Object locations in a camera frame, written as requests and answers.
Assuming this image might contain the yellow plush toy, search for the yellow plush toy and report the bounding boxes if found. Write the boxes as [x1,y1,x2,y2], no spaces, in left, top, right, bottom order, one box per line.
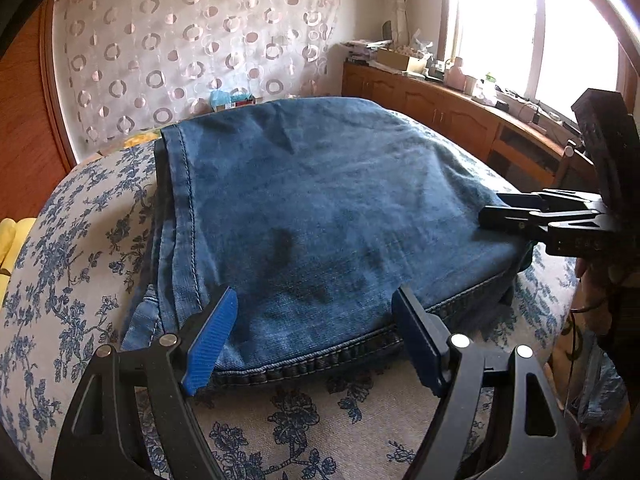
[0,217,35,281]

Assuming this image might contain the pink yellow floral pillow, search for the pink yellow floral pillow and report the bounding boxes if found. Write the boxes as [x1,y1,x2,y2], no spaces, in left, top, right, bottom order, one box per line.
[99,129,167,157]

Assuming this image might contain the wooden headboard panel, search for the wooden headboard panel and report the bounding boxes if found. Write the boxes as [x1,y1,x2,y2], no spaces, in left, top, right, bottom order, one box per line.
[0,0,77,223]

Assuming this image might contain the pink bottle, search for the pink bottle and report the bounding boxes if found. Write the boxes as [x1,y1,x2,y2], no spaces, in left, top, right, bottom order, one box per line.
[444,56,467,91]

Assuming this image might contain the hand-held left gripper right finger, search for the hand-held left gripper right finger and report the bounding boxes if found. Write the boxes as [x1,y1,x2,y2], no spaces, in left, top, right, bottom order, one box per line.
[391,285,576,480]

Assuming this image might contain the pile of papers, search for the pile of papers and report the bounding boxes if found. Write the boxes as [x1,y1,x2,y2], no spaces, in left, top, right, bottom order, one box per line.
[345,39,388,64]

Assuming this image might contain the cardboard box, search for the cardboard box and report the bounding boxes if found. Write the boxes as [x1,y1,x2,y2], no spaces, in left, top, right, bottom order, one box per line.
[375,47,429,74]

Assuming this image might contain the wooden cabinet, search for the wooden cabinet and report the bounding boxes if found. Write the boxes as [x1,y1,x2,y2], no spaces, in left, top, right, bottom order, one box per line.
[342,59,601,192]

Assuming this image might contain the light blue plastic packet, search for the light blue plastic packet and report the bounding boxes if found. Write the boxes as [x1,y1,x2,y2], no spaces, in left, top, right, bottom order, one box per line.
[209,89,253,111]

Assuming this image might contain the white window curtain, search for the white window curtain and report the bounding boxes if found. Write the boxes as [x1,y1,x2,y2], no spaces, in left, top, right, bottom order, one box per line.
[384,0,417,47]

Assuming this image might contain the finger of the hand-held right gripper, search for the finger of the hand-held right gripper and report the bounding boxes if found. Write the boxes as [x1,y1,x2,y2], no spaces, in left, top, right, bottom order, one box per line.
[496,188,606,214]
[477,205,597,242]

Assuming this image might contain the circle patterned sheer cloth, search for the circle patterned sheer cloth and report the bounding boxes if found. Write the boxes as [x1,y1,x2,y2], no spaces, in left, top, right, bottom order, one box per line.
[54,0,343,147]

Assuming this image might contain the blue floral bed sheet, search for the blue floral bed sheet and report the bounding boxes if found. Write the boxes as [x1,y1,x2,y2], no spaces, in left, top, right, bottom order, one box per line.
[0,137,576,480]

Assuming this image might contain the blue denim pants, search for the blue denim pants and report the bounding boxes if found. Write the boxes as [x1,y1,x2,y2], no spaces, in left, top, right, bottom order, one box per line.
[120,96,533,386]

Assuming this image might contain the bluish plastic bag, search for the bluish plastic bag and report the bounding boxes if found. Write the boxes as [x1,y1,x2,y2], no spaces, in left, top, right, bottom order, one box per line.
[569,342,632,427]

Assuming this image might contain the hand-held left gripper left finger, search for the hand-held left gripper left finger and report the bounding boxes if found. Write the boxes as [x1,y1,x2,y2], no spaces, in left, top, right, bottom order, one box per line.
[50,285,238,480]

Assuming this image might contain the window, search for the window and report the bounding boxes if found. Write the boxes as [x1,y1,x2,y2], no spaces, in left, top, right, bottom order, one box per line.
[444,0,628,118]

